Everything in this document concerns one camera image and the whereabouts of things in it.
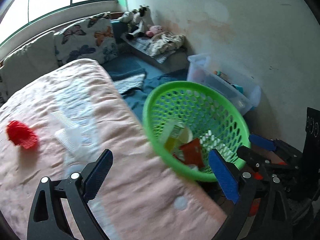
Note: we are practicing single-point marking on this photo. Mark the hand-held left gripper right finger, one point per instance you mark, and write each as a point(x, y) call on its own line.
point(223, 177)

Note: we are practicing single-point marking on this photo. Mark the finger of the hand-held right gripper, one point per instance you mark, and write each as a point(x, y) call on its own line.
point(261, 141)
point(250, 155)

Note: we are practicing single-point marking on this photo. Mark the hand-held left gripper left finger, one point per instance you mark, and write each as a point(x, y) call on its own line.
point(97, 175)

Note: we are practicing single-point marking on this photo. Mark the green plastic basket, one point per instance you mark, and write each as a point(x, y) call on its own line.
point(160, 105)

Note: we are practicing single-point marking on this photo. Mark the white plastic comb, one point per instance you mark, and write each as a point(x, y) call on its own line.
point(70, 140)
point(61, 118)

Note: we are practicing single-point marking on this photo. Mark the clear plastic storage box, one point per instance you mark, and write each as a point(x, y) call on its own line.
point(225, 85)

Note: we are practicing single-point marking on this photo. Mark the striped grey mat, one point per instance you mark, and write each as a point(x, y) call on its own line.
point(130, 83)

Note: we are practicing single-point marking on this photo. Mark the blue rug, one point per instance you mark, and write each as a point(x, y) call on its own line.
point(125, 65)

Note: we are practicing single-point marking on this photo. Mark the white pillow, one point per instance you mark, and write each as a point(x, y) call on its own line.
point(27, 65)

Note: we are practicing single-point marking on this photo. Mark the large butterfly print pillow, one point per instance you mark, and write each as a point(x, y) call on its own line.
point(85, 40)

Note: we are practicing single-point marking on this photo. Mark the crumpled patterned cloth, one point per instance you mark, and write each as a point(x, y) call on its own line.
point(168, 41)

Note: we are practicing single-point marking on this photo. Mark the pink plush pig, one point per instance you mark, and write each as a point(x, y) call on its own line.
point(154, 30)

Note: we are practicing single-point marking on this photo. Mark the grey white plush dog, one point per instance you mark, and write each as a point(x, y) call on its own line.
point(126, 17)

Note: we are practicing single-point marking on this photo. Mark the black white plush cow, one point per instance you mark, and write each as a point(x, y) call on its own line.
point(142, 20)

